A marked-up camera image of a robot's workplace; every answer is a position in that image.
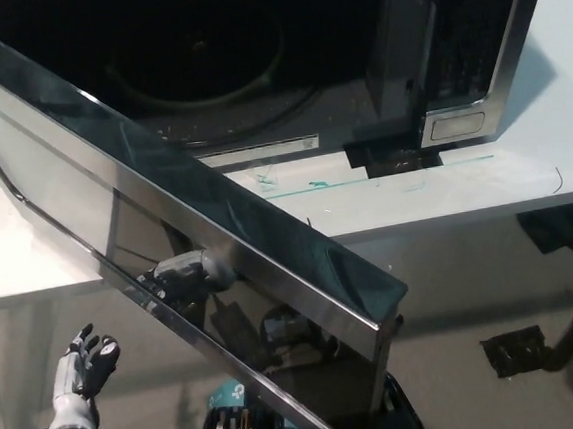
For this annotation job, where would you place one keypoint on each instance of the glass microwave turntable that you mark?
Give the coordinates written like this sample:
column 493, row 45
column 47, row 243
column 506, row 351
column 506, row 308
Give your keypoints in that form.
column 282, row 112

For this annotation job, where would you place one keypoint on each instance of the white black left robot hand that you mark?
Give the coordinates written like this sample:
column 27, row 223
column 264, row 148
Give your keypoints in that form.
column 73, row 384

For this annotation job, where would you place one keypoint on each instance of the mirrored glass microwave door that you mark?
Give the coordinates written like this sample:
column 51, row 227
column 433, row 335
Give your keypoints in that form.
column 116, row 214

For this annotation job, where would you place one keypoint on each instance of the silver door release button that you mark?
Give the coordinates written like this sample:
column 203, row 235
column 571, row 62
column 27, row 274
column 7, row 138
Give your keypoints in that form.
column 458, row 126

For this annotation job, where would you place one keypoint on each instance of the black pad under microwave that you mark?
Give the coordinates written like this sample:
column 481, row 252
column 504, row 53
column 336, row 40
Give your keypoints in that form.
column 392, row 157

